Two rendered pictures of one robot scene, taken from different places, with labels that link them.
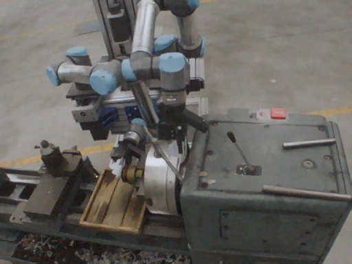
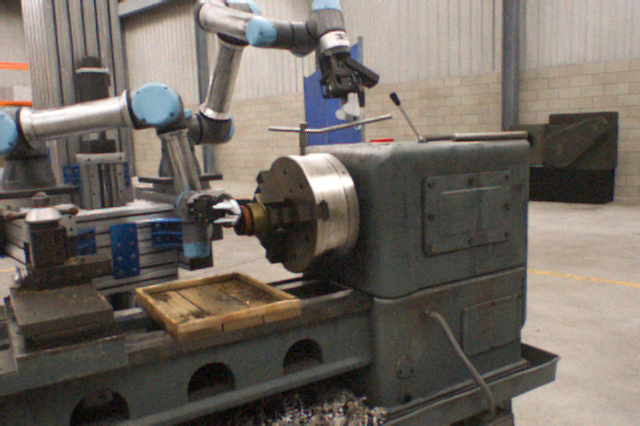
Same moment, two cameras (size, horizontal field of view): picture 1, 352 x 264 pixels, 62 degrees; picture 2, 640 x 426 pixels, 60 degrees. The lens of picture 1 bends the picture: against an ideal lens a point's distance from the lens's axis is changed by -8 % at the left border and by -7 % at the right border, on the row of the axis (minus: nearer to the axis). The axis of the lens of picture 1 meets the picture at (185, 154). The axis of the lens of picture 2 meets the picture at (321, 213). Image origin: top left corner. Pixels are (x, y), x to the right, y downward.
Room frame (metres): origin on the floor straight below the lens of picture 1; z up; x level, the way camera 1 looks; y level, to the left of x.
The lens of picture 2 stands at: (-0.15, 1.18, 1.29)
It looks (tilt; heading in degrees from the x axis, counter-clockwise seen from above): 8 degrees down; 312
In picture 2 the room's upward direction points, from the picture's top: 2 degrees counter-clockwise
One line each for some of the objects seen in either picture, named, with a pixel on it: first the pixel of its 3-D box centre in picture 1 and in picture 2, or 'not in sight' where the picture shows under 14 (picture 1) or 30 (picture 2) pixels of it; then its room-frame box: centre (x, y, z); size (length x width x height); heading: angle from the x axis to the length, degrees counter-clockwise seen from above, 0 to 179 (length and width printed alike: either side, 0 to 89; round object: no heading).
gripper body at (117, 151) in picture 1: (124, 152); (209, 209); (1.04, 0.28, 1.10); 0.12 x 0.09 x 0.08; 162
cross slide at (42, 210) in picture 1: (56, 181); (53, 301); (1.07, 0.69, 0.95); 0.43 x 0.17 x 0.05; 163
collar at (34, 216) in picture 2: (46, 147); (42, 214); (1.13, 0.67, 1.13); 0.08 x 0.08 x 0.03
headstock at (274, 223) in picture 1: (262, 182); (412, 205); (0.77, -0.30, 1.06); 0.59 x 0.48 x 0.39; 73
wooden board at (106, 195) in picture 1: (120, 198); (213, 301); (0.95, 0.35, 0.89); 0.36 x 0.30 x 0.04; 163
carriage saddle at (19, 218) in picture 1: (51, 189); (32, 331); (1.07, 0.74, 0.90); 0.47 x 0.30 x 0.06; 163
